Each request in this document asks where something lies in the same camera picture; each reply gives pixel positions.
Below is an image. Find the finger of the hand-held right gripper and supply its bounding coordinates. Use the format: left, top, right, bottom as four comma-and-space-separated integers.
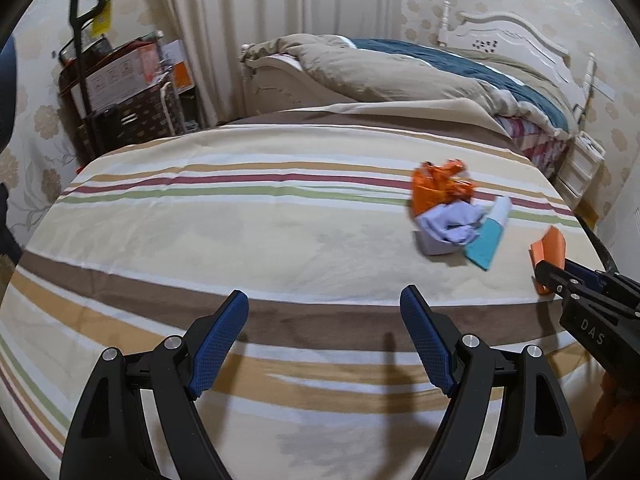
565, 260, 640, 306
532, 258, 576, 297

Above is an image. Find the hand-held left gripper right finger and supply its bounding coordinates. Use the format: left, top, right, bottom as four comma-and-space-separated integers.
400, 285, 586, 480

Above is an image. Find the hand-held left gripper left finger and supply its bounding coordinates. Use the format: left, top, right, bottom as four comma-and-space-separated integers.
60, 290, 250, 480

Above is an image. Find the black trash bag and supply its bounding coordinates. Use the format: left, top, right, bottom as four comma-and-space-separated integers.
582, 222, 633, 281

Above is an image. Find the orange paper box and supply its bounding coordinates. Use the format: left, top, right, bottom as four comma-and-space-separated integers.
530, 226, 568, 295

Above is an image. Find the person's right hand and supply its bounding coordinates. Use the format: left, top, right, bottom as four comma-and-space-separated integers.
582, 370, 626, 456

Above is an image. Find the striped bed sheet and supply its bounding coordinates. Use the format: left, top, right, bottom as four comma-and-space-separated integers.
0, 102, 621, 480

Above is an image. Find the white drawer unit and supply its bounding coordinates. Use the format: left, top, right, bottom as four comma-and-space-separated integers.
552, 132, 606, 206

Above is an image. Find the lavender crumpled paper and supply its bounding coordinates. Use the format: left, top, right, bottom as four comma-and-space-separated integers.
415, 203, 486, 257

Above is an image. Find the plaid bed sheet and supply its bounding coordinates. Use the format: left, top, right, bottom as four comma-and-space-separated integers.
495, 115, 571, 176

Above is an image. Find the orange crumpled wrapper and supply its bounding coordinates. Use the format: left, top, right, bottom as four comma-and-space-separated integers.
411, 159, 475, 216

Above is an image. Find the brown patterned storage basket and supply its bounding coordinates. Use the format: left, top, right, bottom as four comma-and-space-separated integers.
60, 85, 181, 161

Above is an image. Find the bed with beige duvet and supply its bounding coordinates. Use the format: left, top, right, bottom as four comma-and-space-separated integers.
240, 0, 598, 121

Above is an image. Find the beige and blue quilt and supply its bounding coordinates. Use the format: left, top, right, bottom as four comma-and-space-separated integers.
242, 34, 581, 136

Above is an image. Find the orange and white box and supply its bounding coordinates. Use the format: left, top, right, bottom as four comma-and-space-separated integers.
162, 40, 196, 93

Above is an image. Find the grey cardboard box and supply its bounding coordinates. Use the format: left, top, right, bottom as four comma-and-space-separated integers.
82, 42, 166, 111

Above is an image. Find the cream curtain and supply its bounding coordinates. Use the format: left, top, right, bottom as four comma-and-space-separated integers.
135, 0, 406, 131

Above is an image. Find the yellow tag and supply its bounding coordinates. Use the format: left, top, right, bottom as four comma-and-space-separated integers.
95, 0, 113, 36

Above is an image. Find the black trolley handle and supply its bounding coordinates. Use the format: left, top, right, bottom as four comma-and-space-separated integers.
70, 0, 111, 156

